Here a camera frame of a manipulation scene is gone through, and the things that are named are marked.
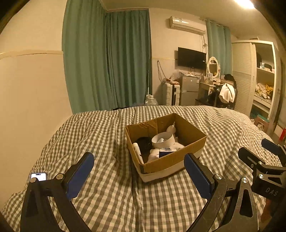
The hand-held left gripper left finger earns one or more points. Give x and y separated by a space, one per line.
80 173

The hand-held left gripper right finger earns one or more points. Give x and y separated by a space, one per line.
197 175

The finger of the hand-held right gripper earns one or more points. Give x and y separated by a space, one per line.
273 147
250 157

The cardboard box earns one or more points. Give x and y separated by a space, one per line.
169 164

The blue and white tissue packet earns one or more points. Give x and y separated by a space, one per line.
166 152

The white handheld controller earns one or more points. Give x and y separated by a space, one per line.
171 129

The white bottle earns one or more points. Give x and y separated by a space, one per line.
136 149

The black round lid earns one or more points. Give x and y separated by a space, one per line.
144 145

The small floor box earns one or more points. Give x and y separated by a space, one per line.
261 121

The green checked blanket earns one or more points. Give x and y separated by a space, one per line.
100 145

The smartphone with lit screen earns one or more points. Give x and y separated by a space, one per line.
39 175

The dark chair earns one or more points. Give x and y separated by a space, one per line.
233 101

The pile of clothes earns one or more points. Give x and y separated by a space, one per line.
263 89

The white cloth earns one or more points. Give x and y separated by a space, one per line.
226 92

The white louvred wardrobe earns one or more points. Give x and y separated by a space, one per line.
242 75

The black bag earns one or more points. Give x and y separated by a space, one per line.
229 78

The vanity desk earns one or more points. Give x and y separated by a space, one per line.
202 89

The silver small fridge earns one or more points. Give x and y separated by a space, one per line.
188 90

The white suitcase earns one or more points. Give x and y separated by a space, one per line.
168 94

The large clear water bottle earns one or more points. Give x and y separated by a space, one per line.
151 101

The white oval mirror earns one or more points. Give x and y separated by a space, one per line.
213 67

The clear plastic bag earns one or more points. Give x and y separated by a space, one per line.
174 77

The green curtain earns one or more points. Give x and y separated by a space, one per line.
219 46
129 58
86 55

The white air conditioner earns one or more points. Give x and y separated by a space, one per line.
186 25

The black wall television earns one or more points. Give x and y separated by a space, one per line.
191 57

